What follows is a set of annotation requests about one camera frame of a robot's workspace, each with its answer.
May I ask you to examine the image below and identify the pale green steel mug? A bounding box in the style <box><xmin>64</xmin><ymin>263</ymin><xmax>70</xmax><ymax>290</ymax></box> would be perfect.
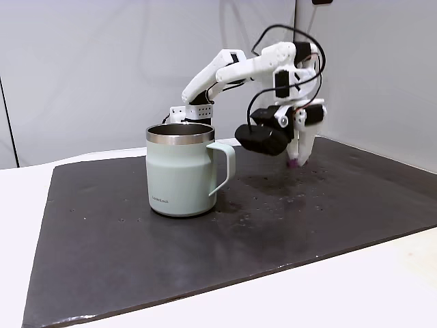
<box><xmin>145</xmin><ymin>123</ymin><xmax>237</xmax><ymax>218</ymax></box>

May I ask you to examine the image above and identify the black rubber mat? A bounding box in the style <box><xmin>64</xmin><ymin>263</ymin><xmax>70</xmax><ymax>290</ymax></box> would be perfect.
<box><xmin>20</xmin><ymin>135</ymin><xmax>437</xmax><ymax>328</ymax></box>

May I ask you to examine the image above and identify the black camera with mount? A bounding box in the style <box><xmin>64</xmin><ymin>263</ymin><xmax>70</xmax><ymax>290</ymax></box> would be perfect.
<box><xmin>234</xmin><ymin>106</ymin><xmax>295</xmax><ymax>157</ymax></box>

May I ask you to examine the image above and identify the black camera cable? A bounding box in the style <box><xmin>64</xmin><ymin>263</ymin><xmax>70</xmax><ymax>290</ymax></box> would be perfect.
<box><xmin>245</xmin><ymin>23</ymin><xmax>328</xmax><ymax>133</ymax></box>

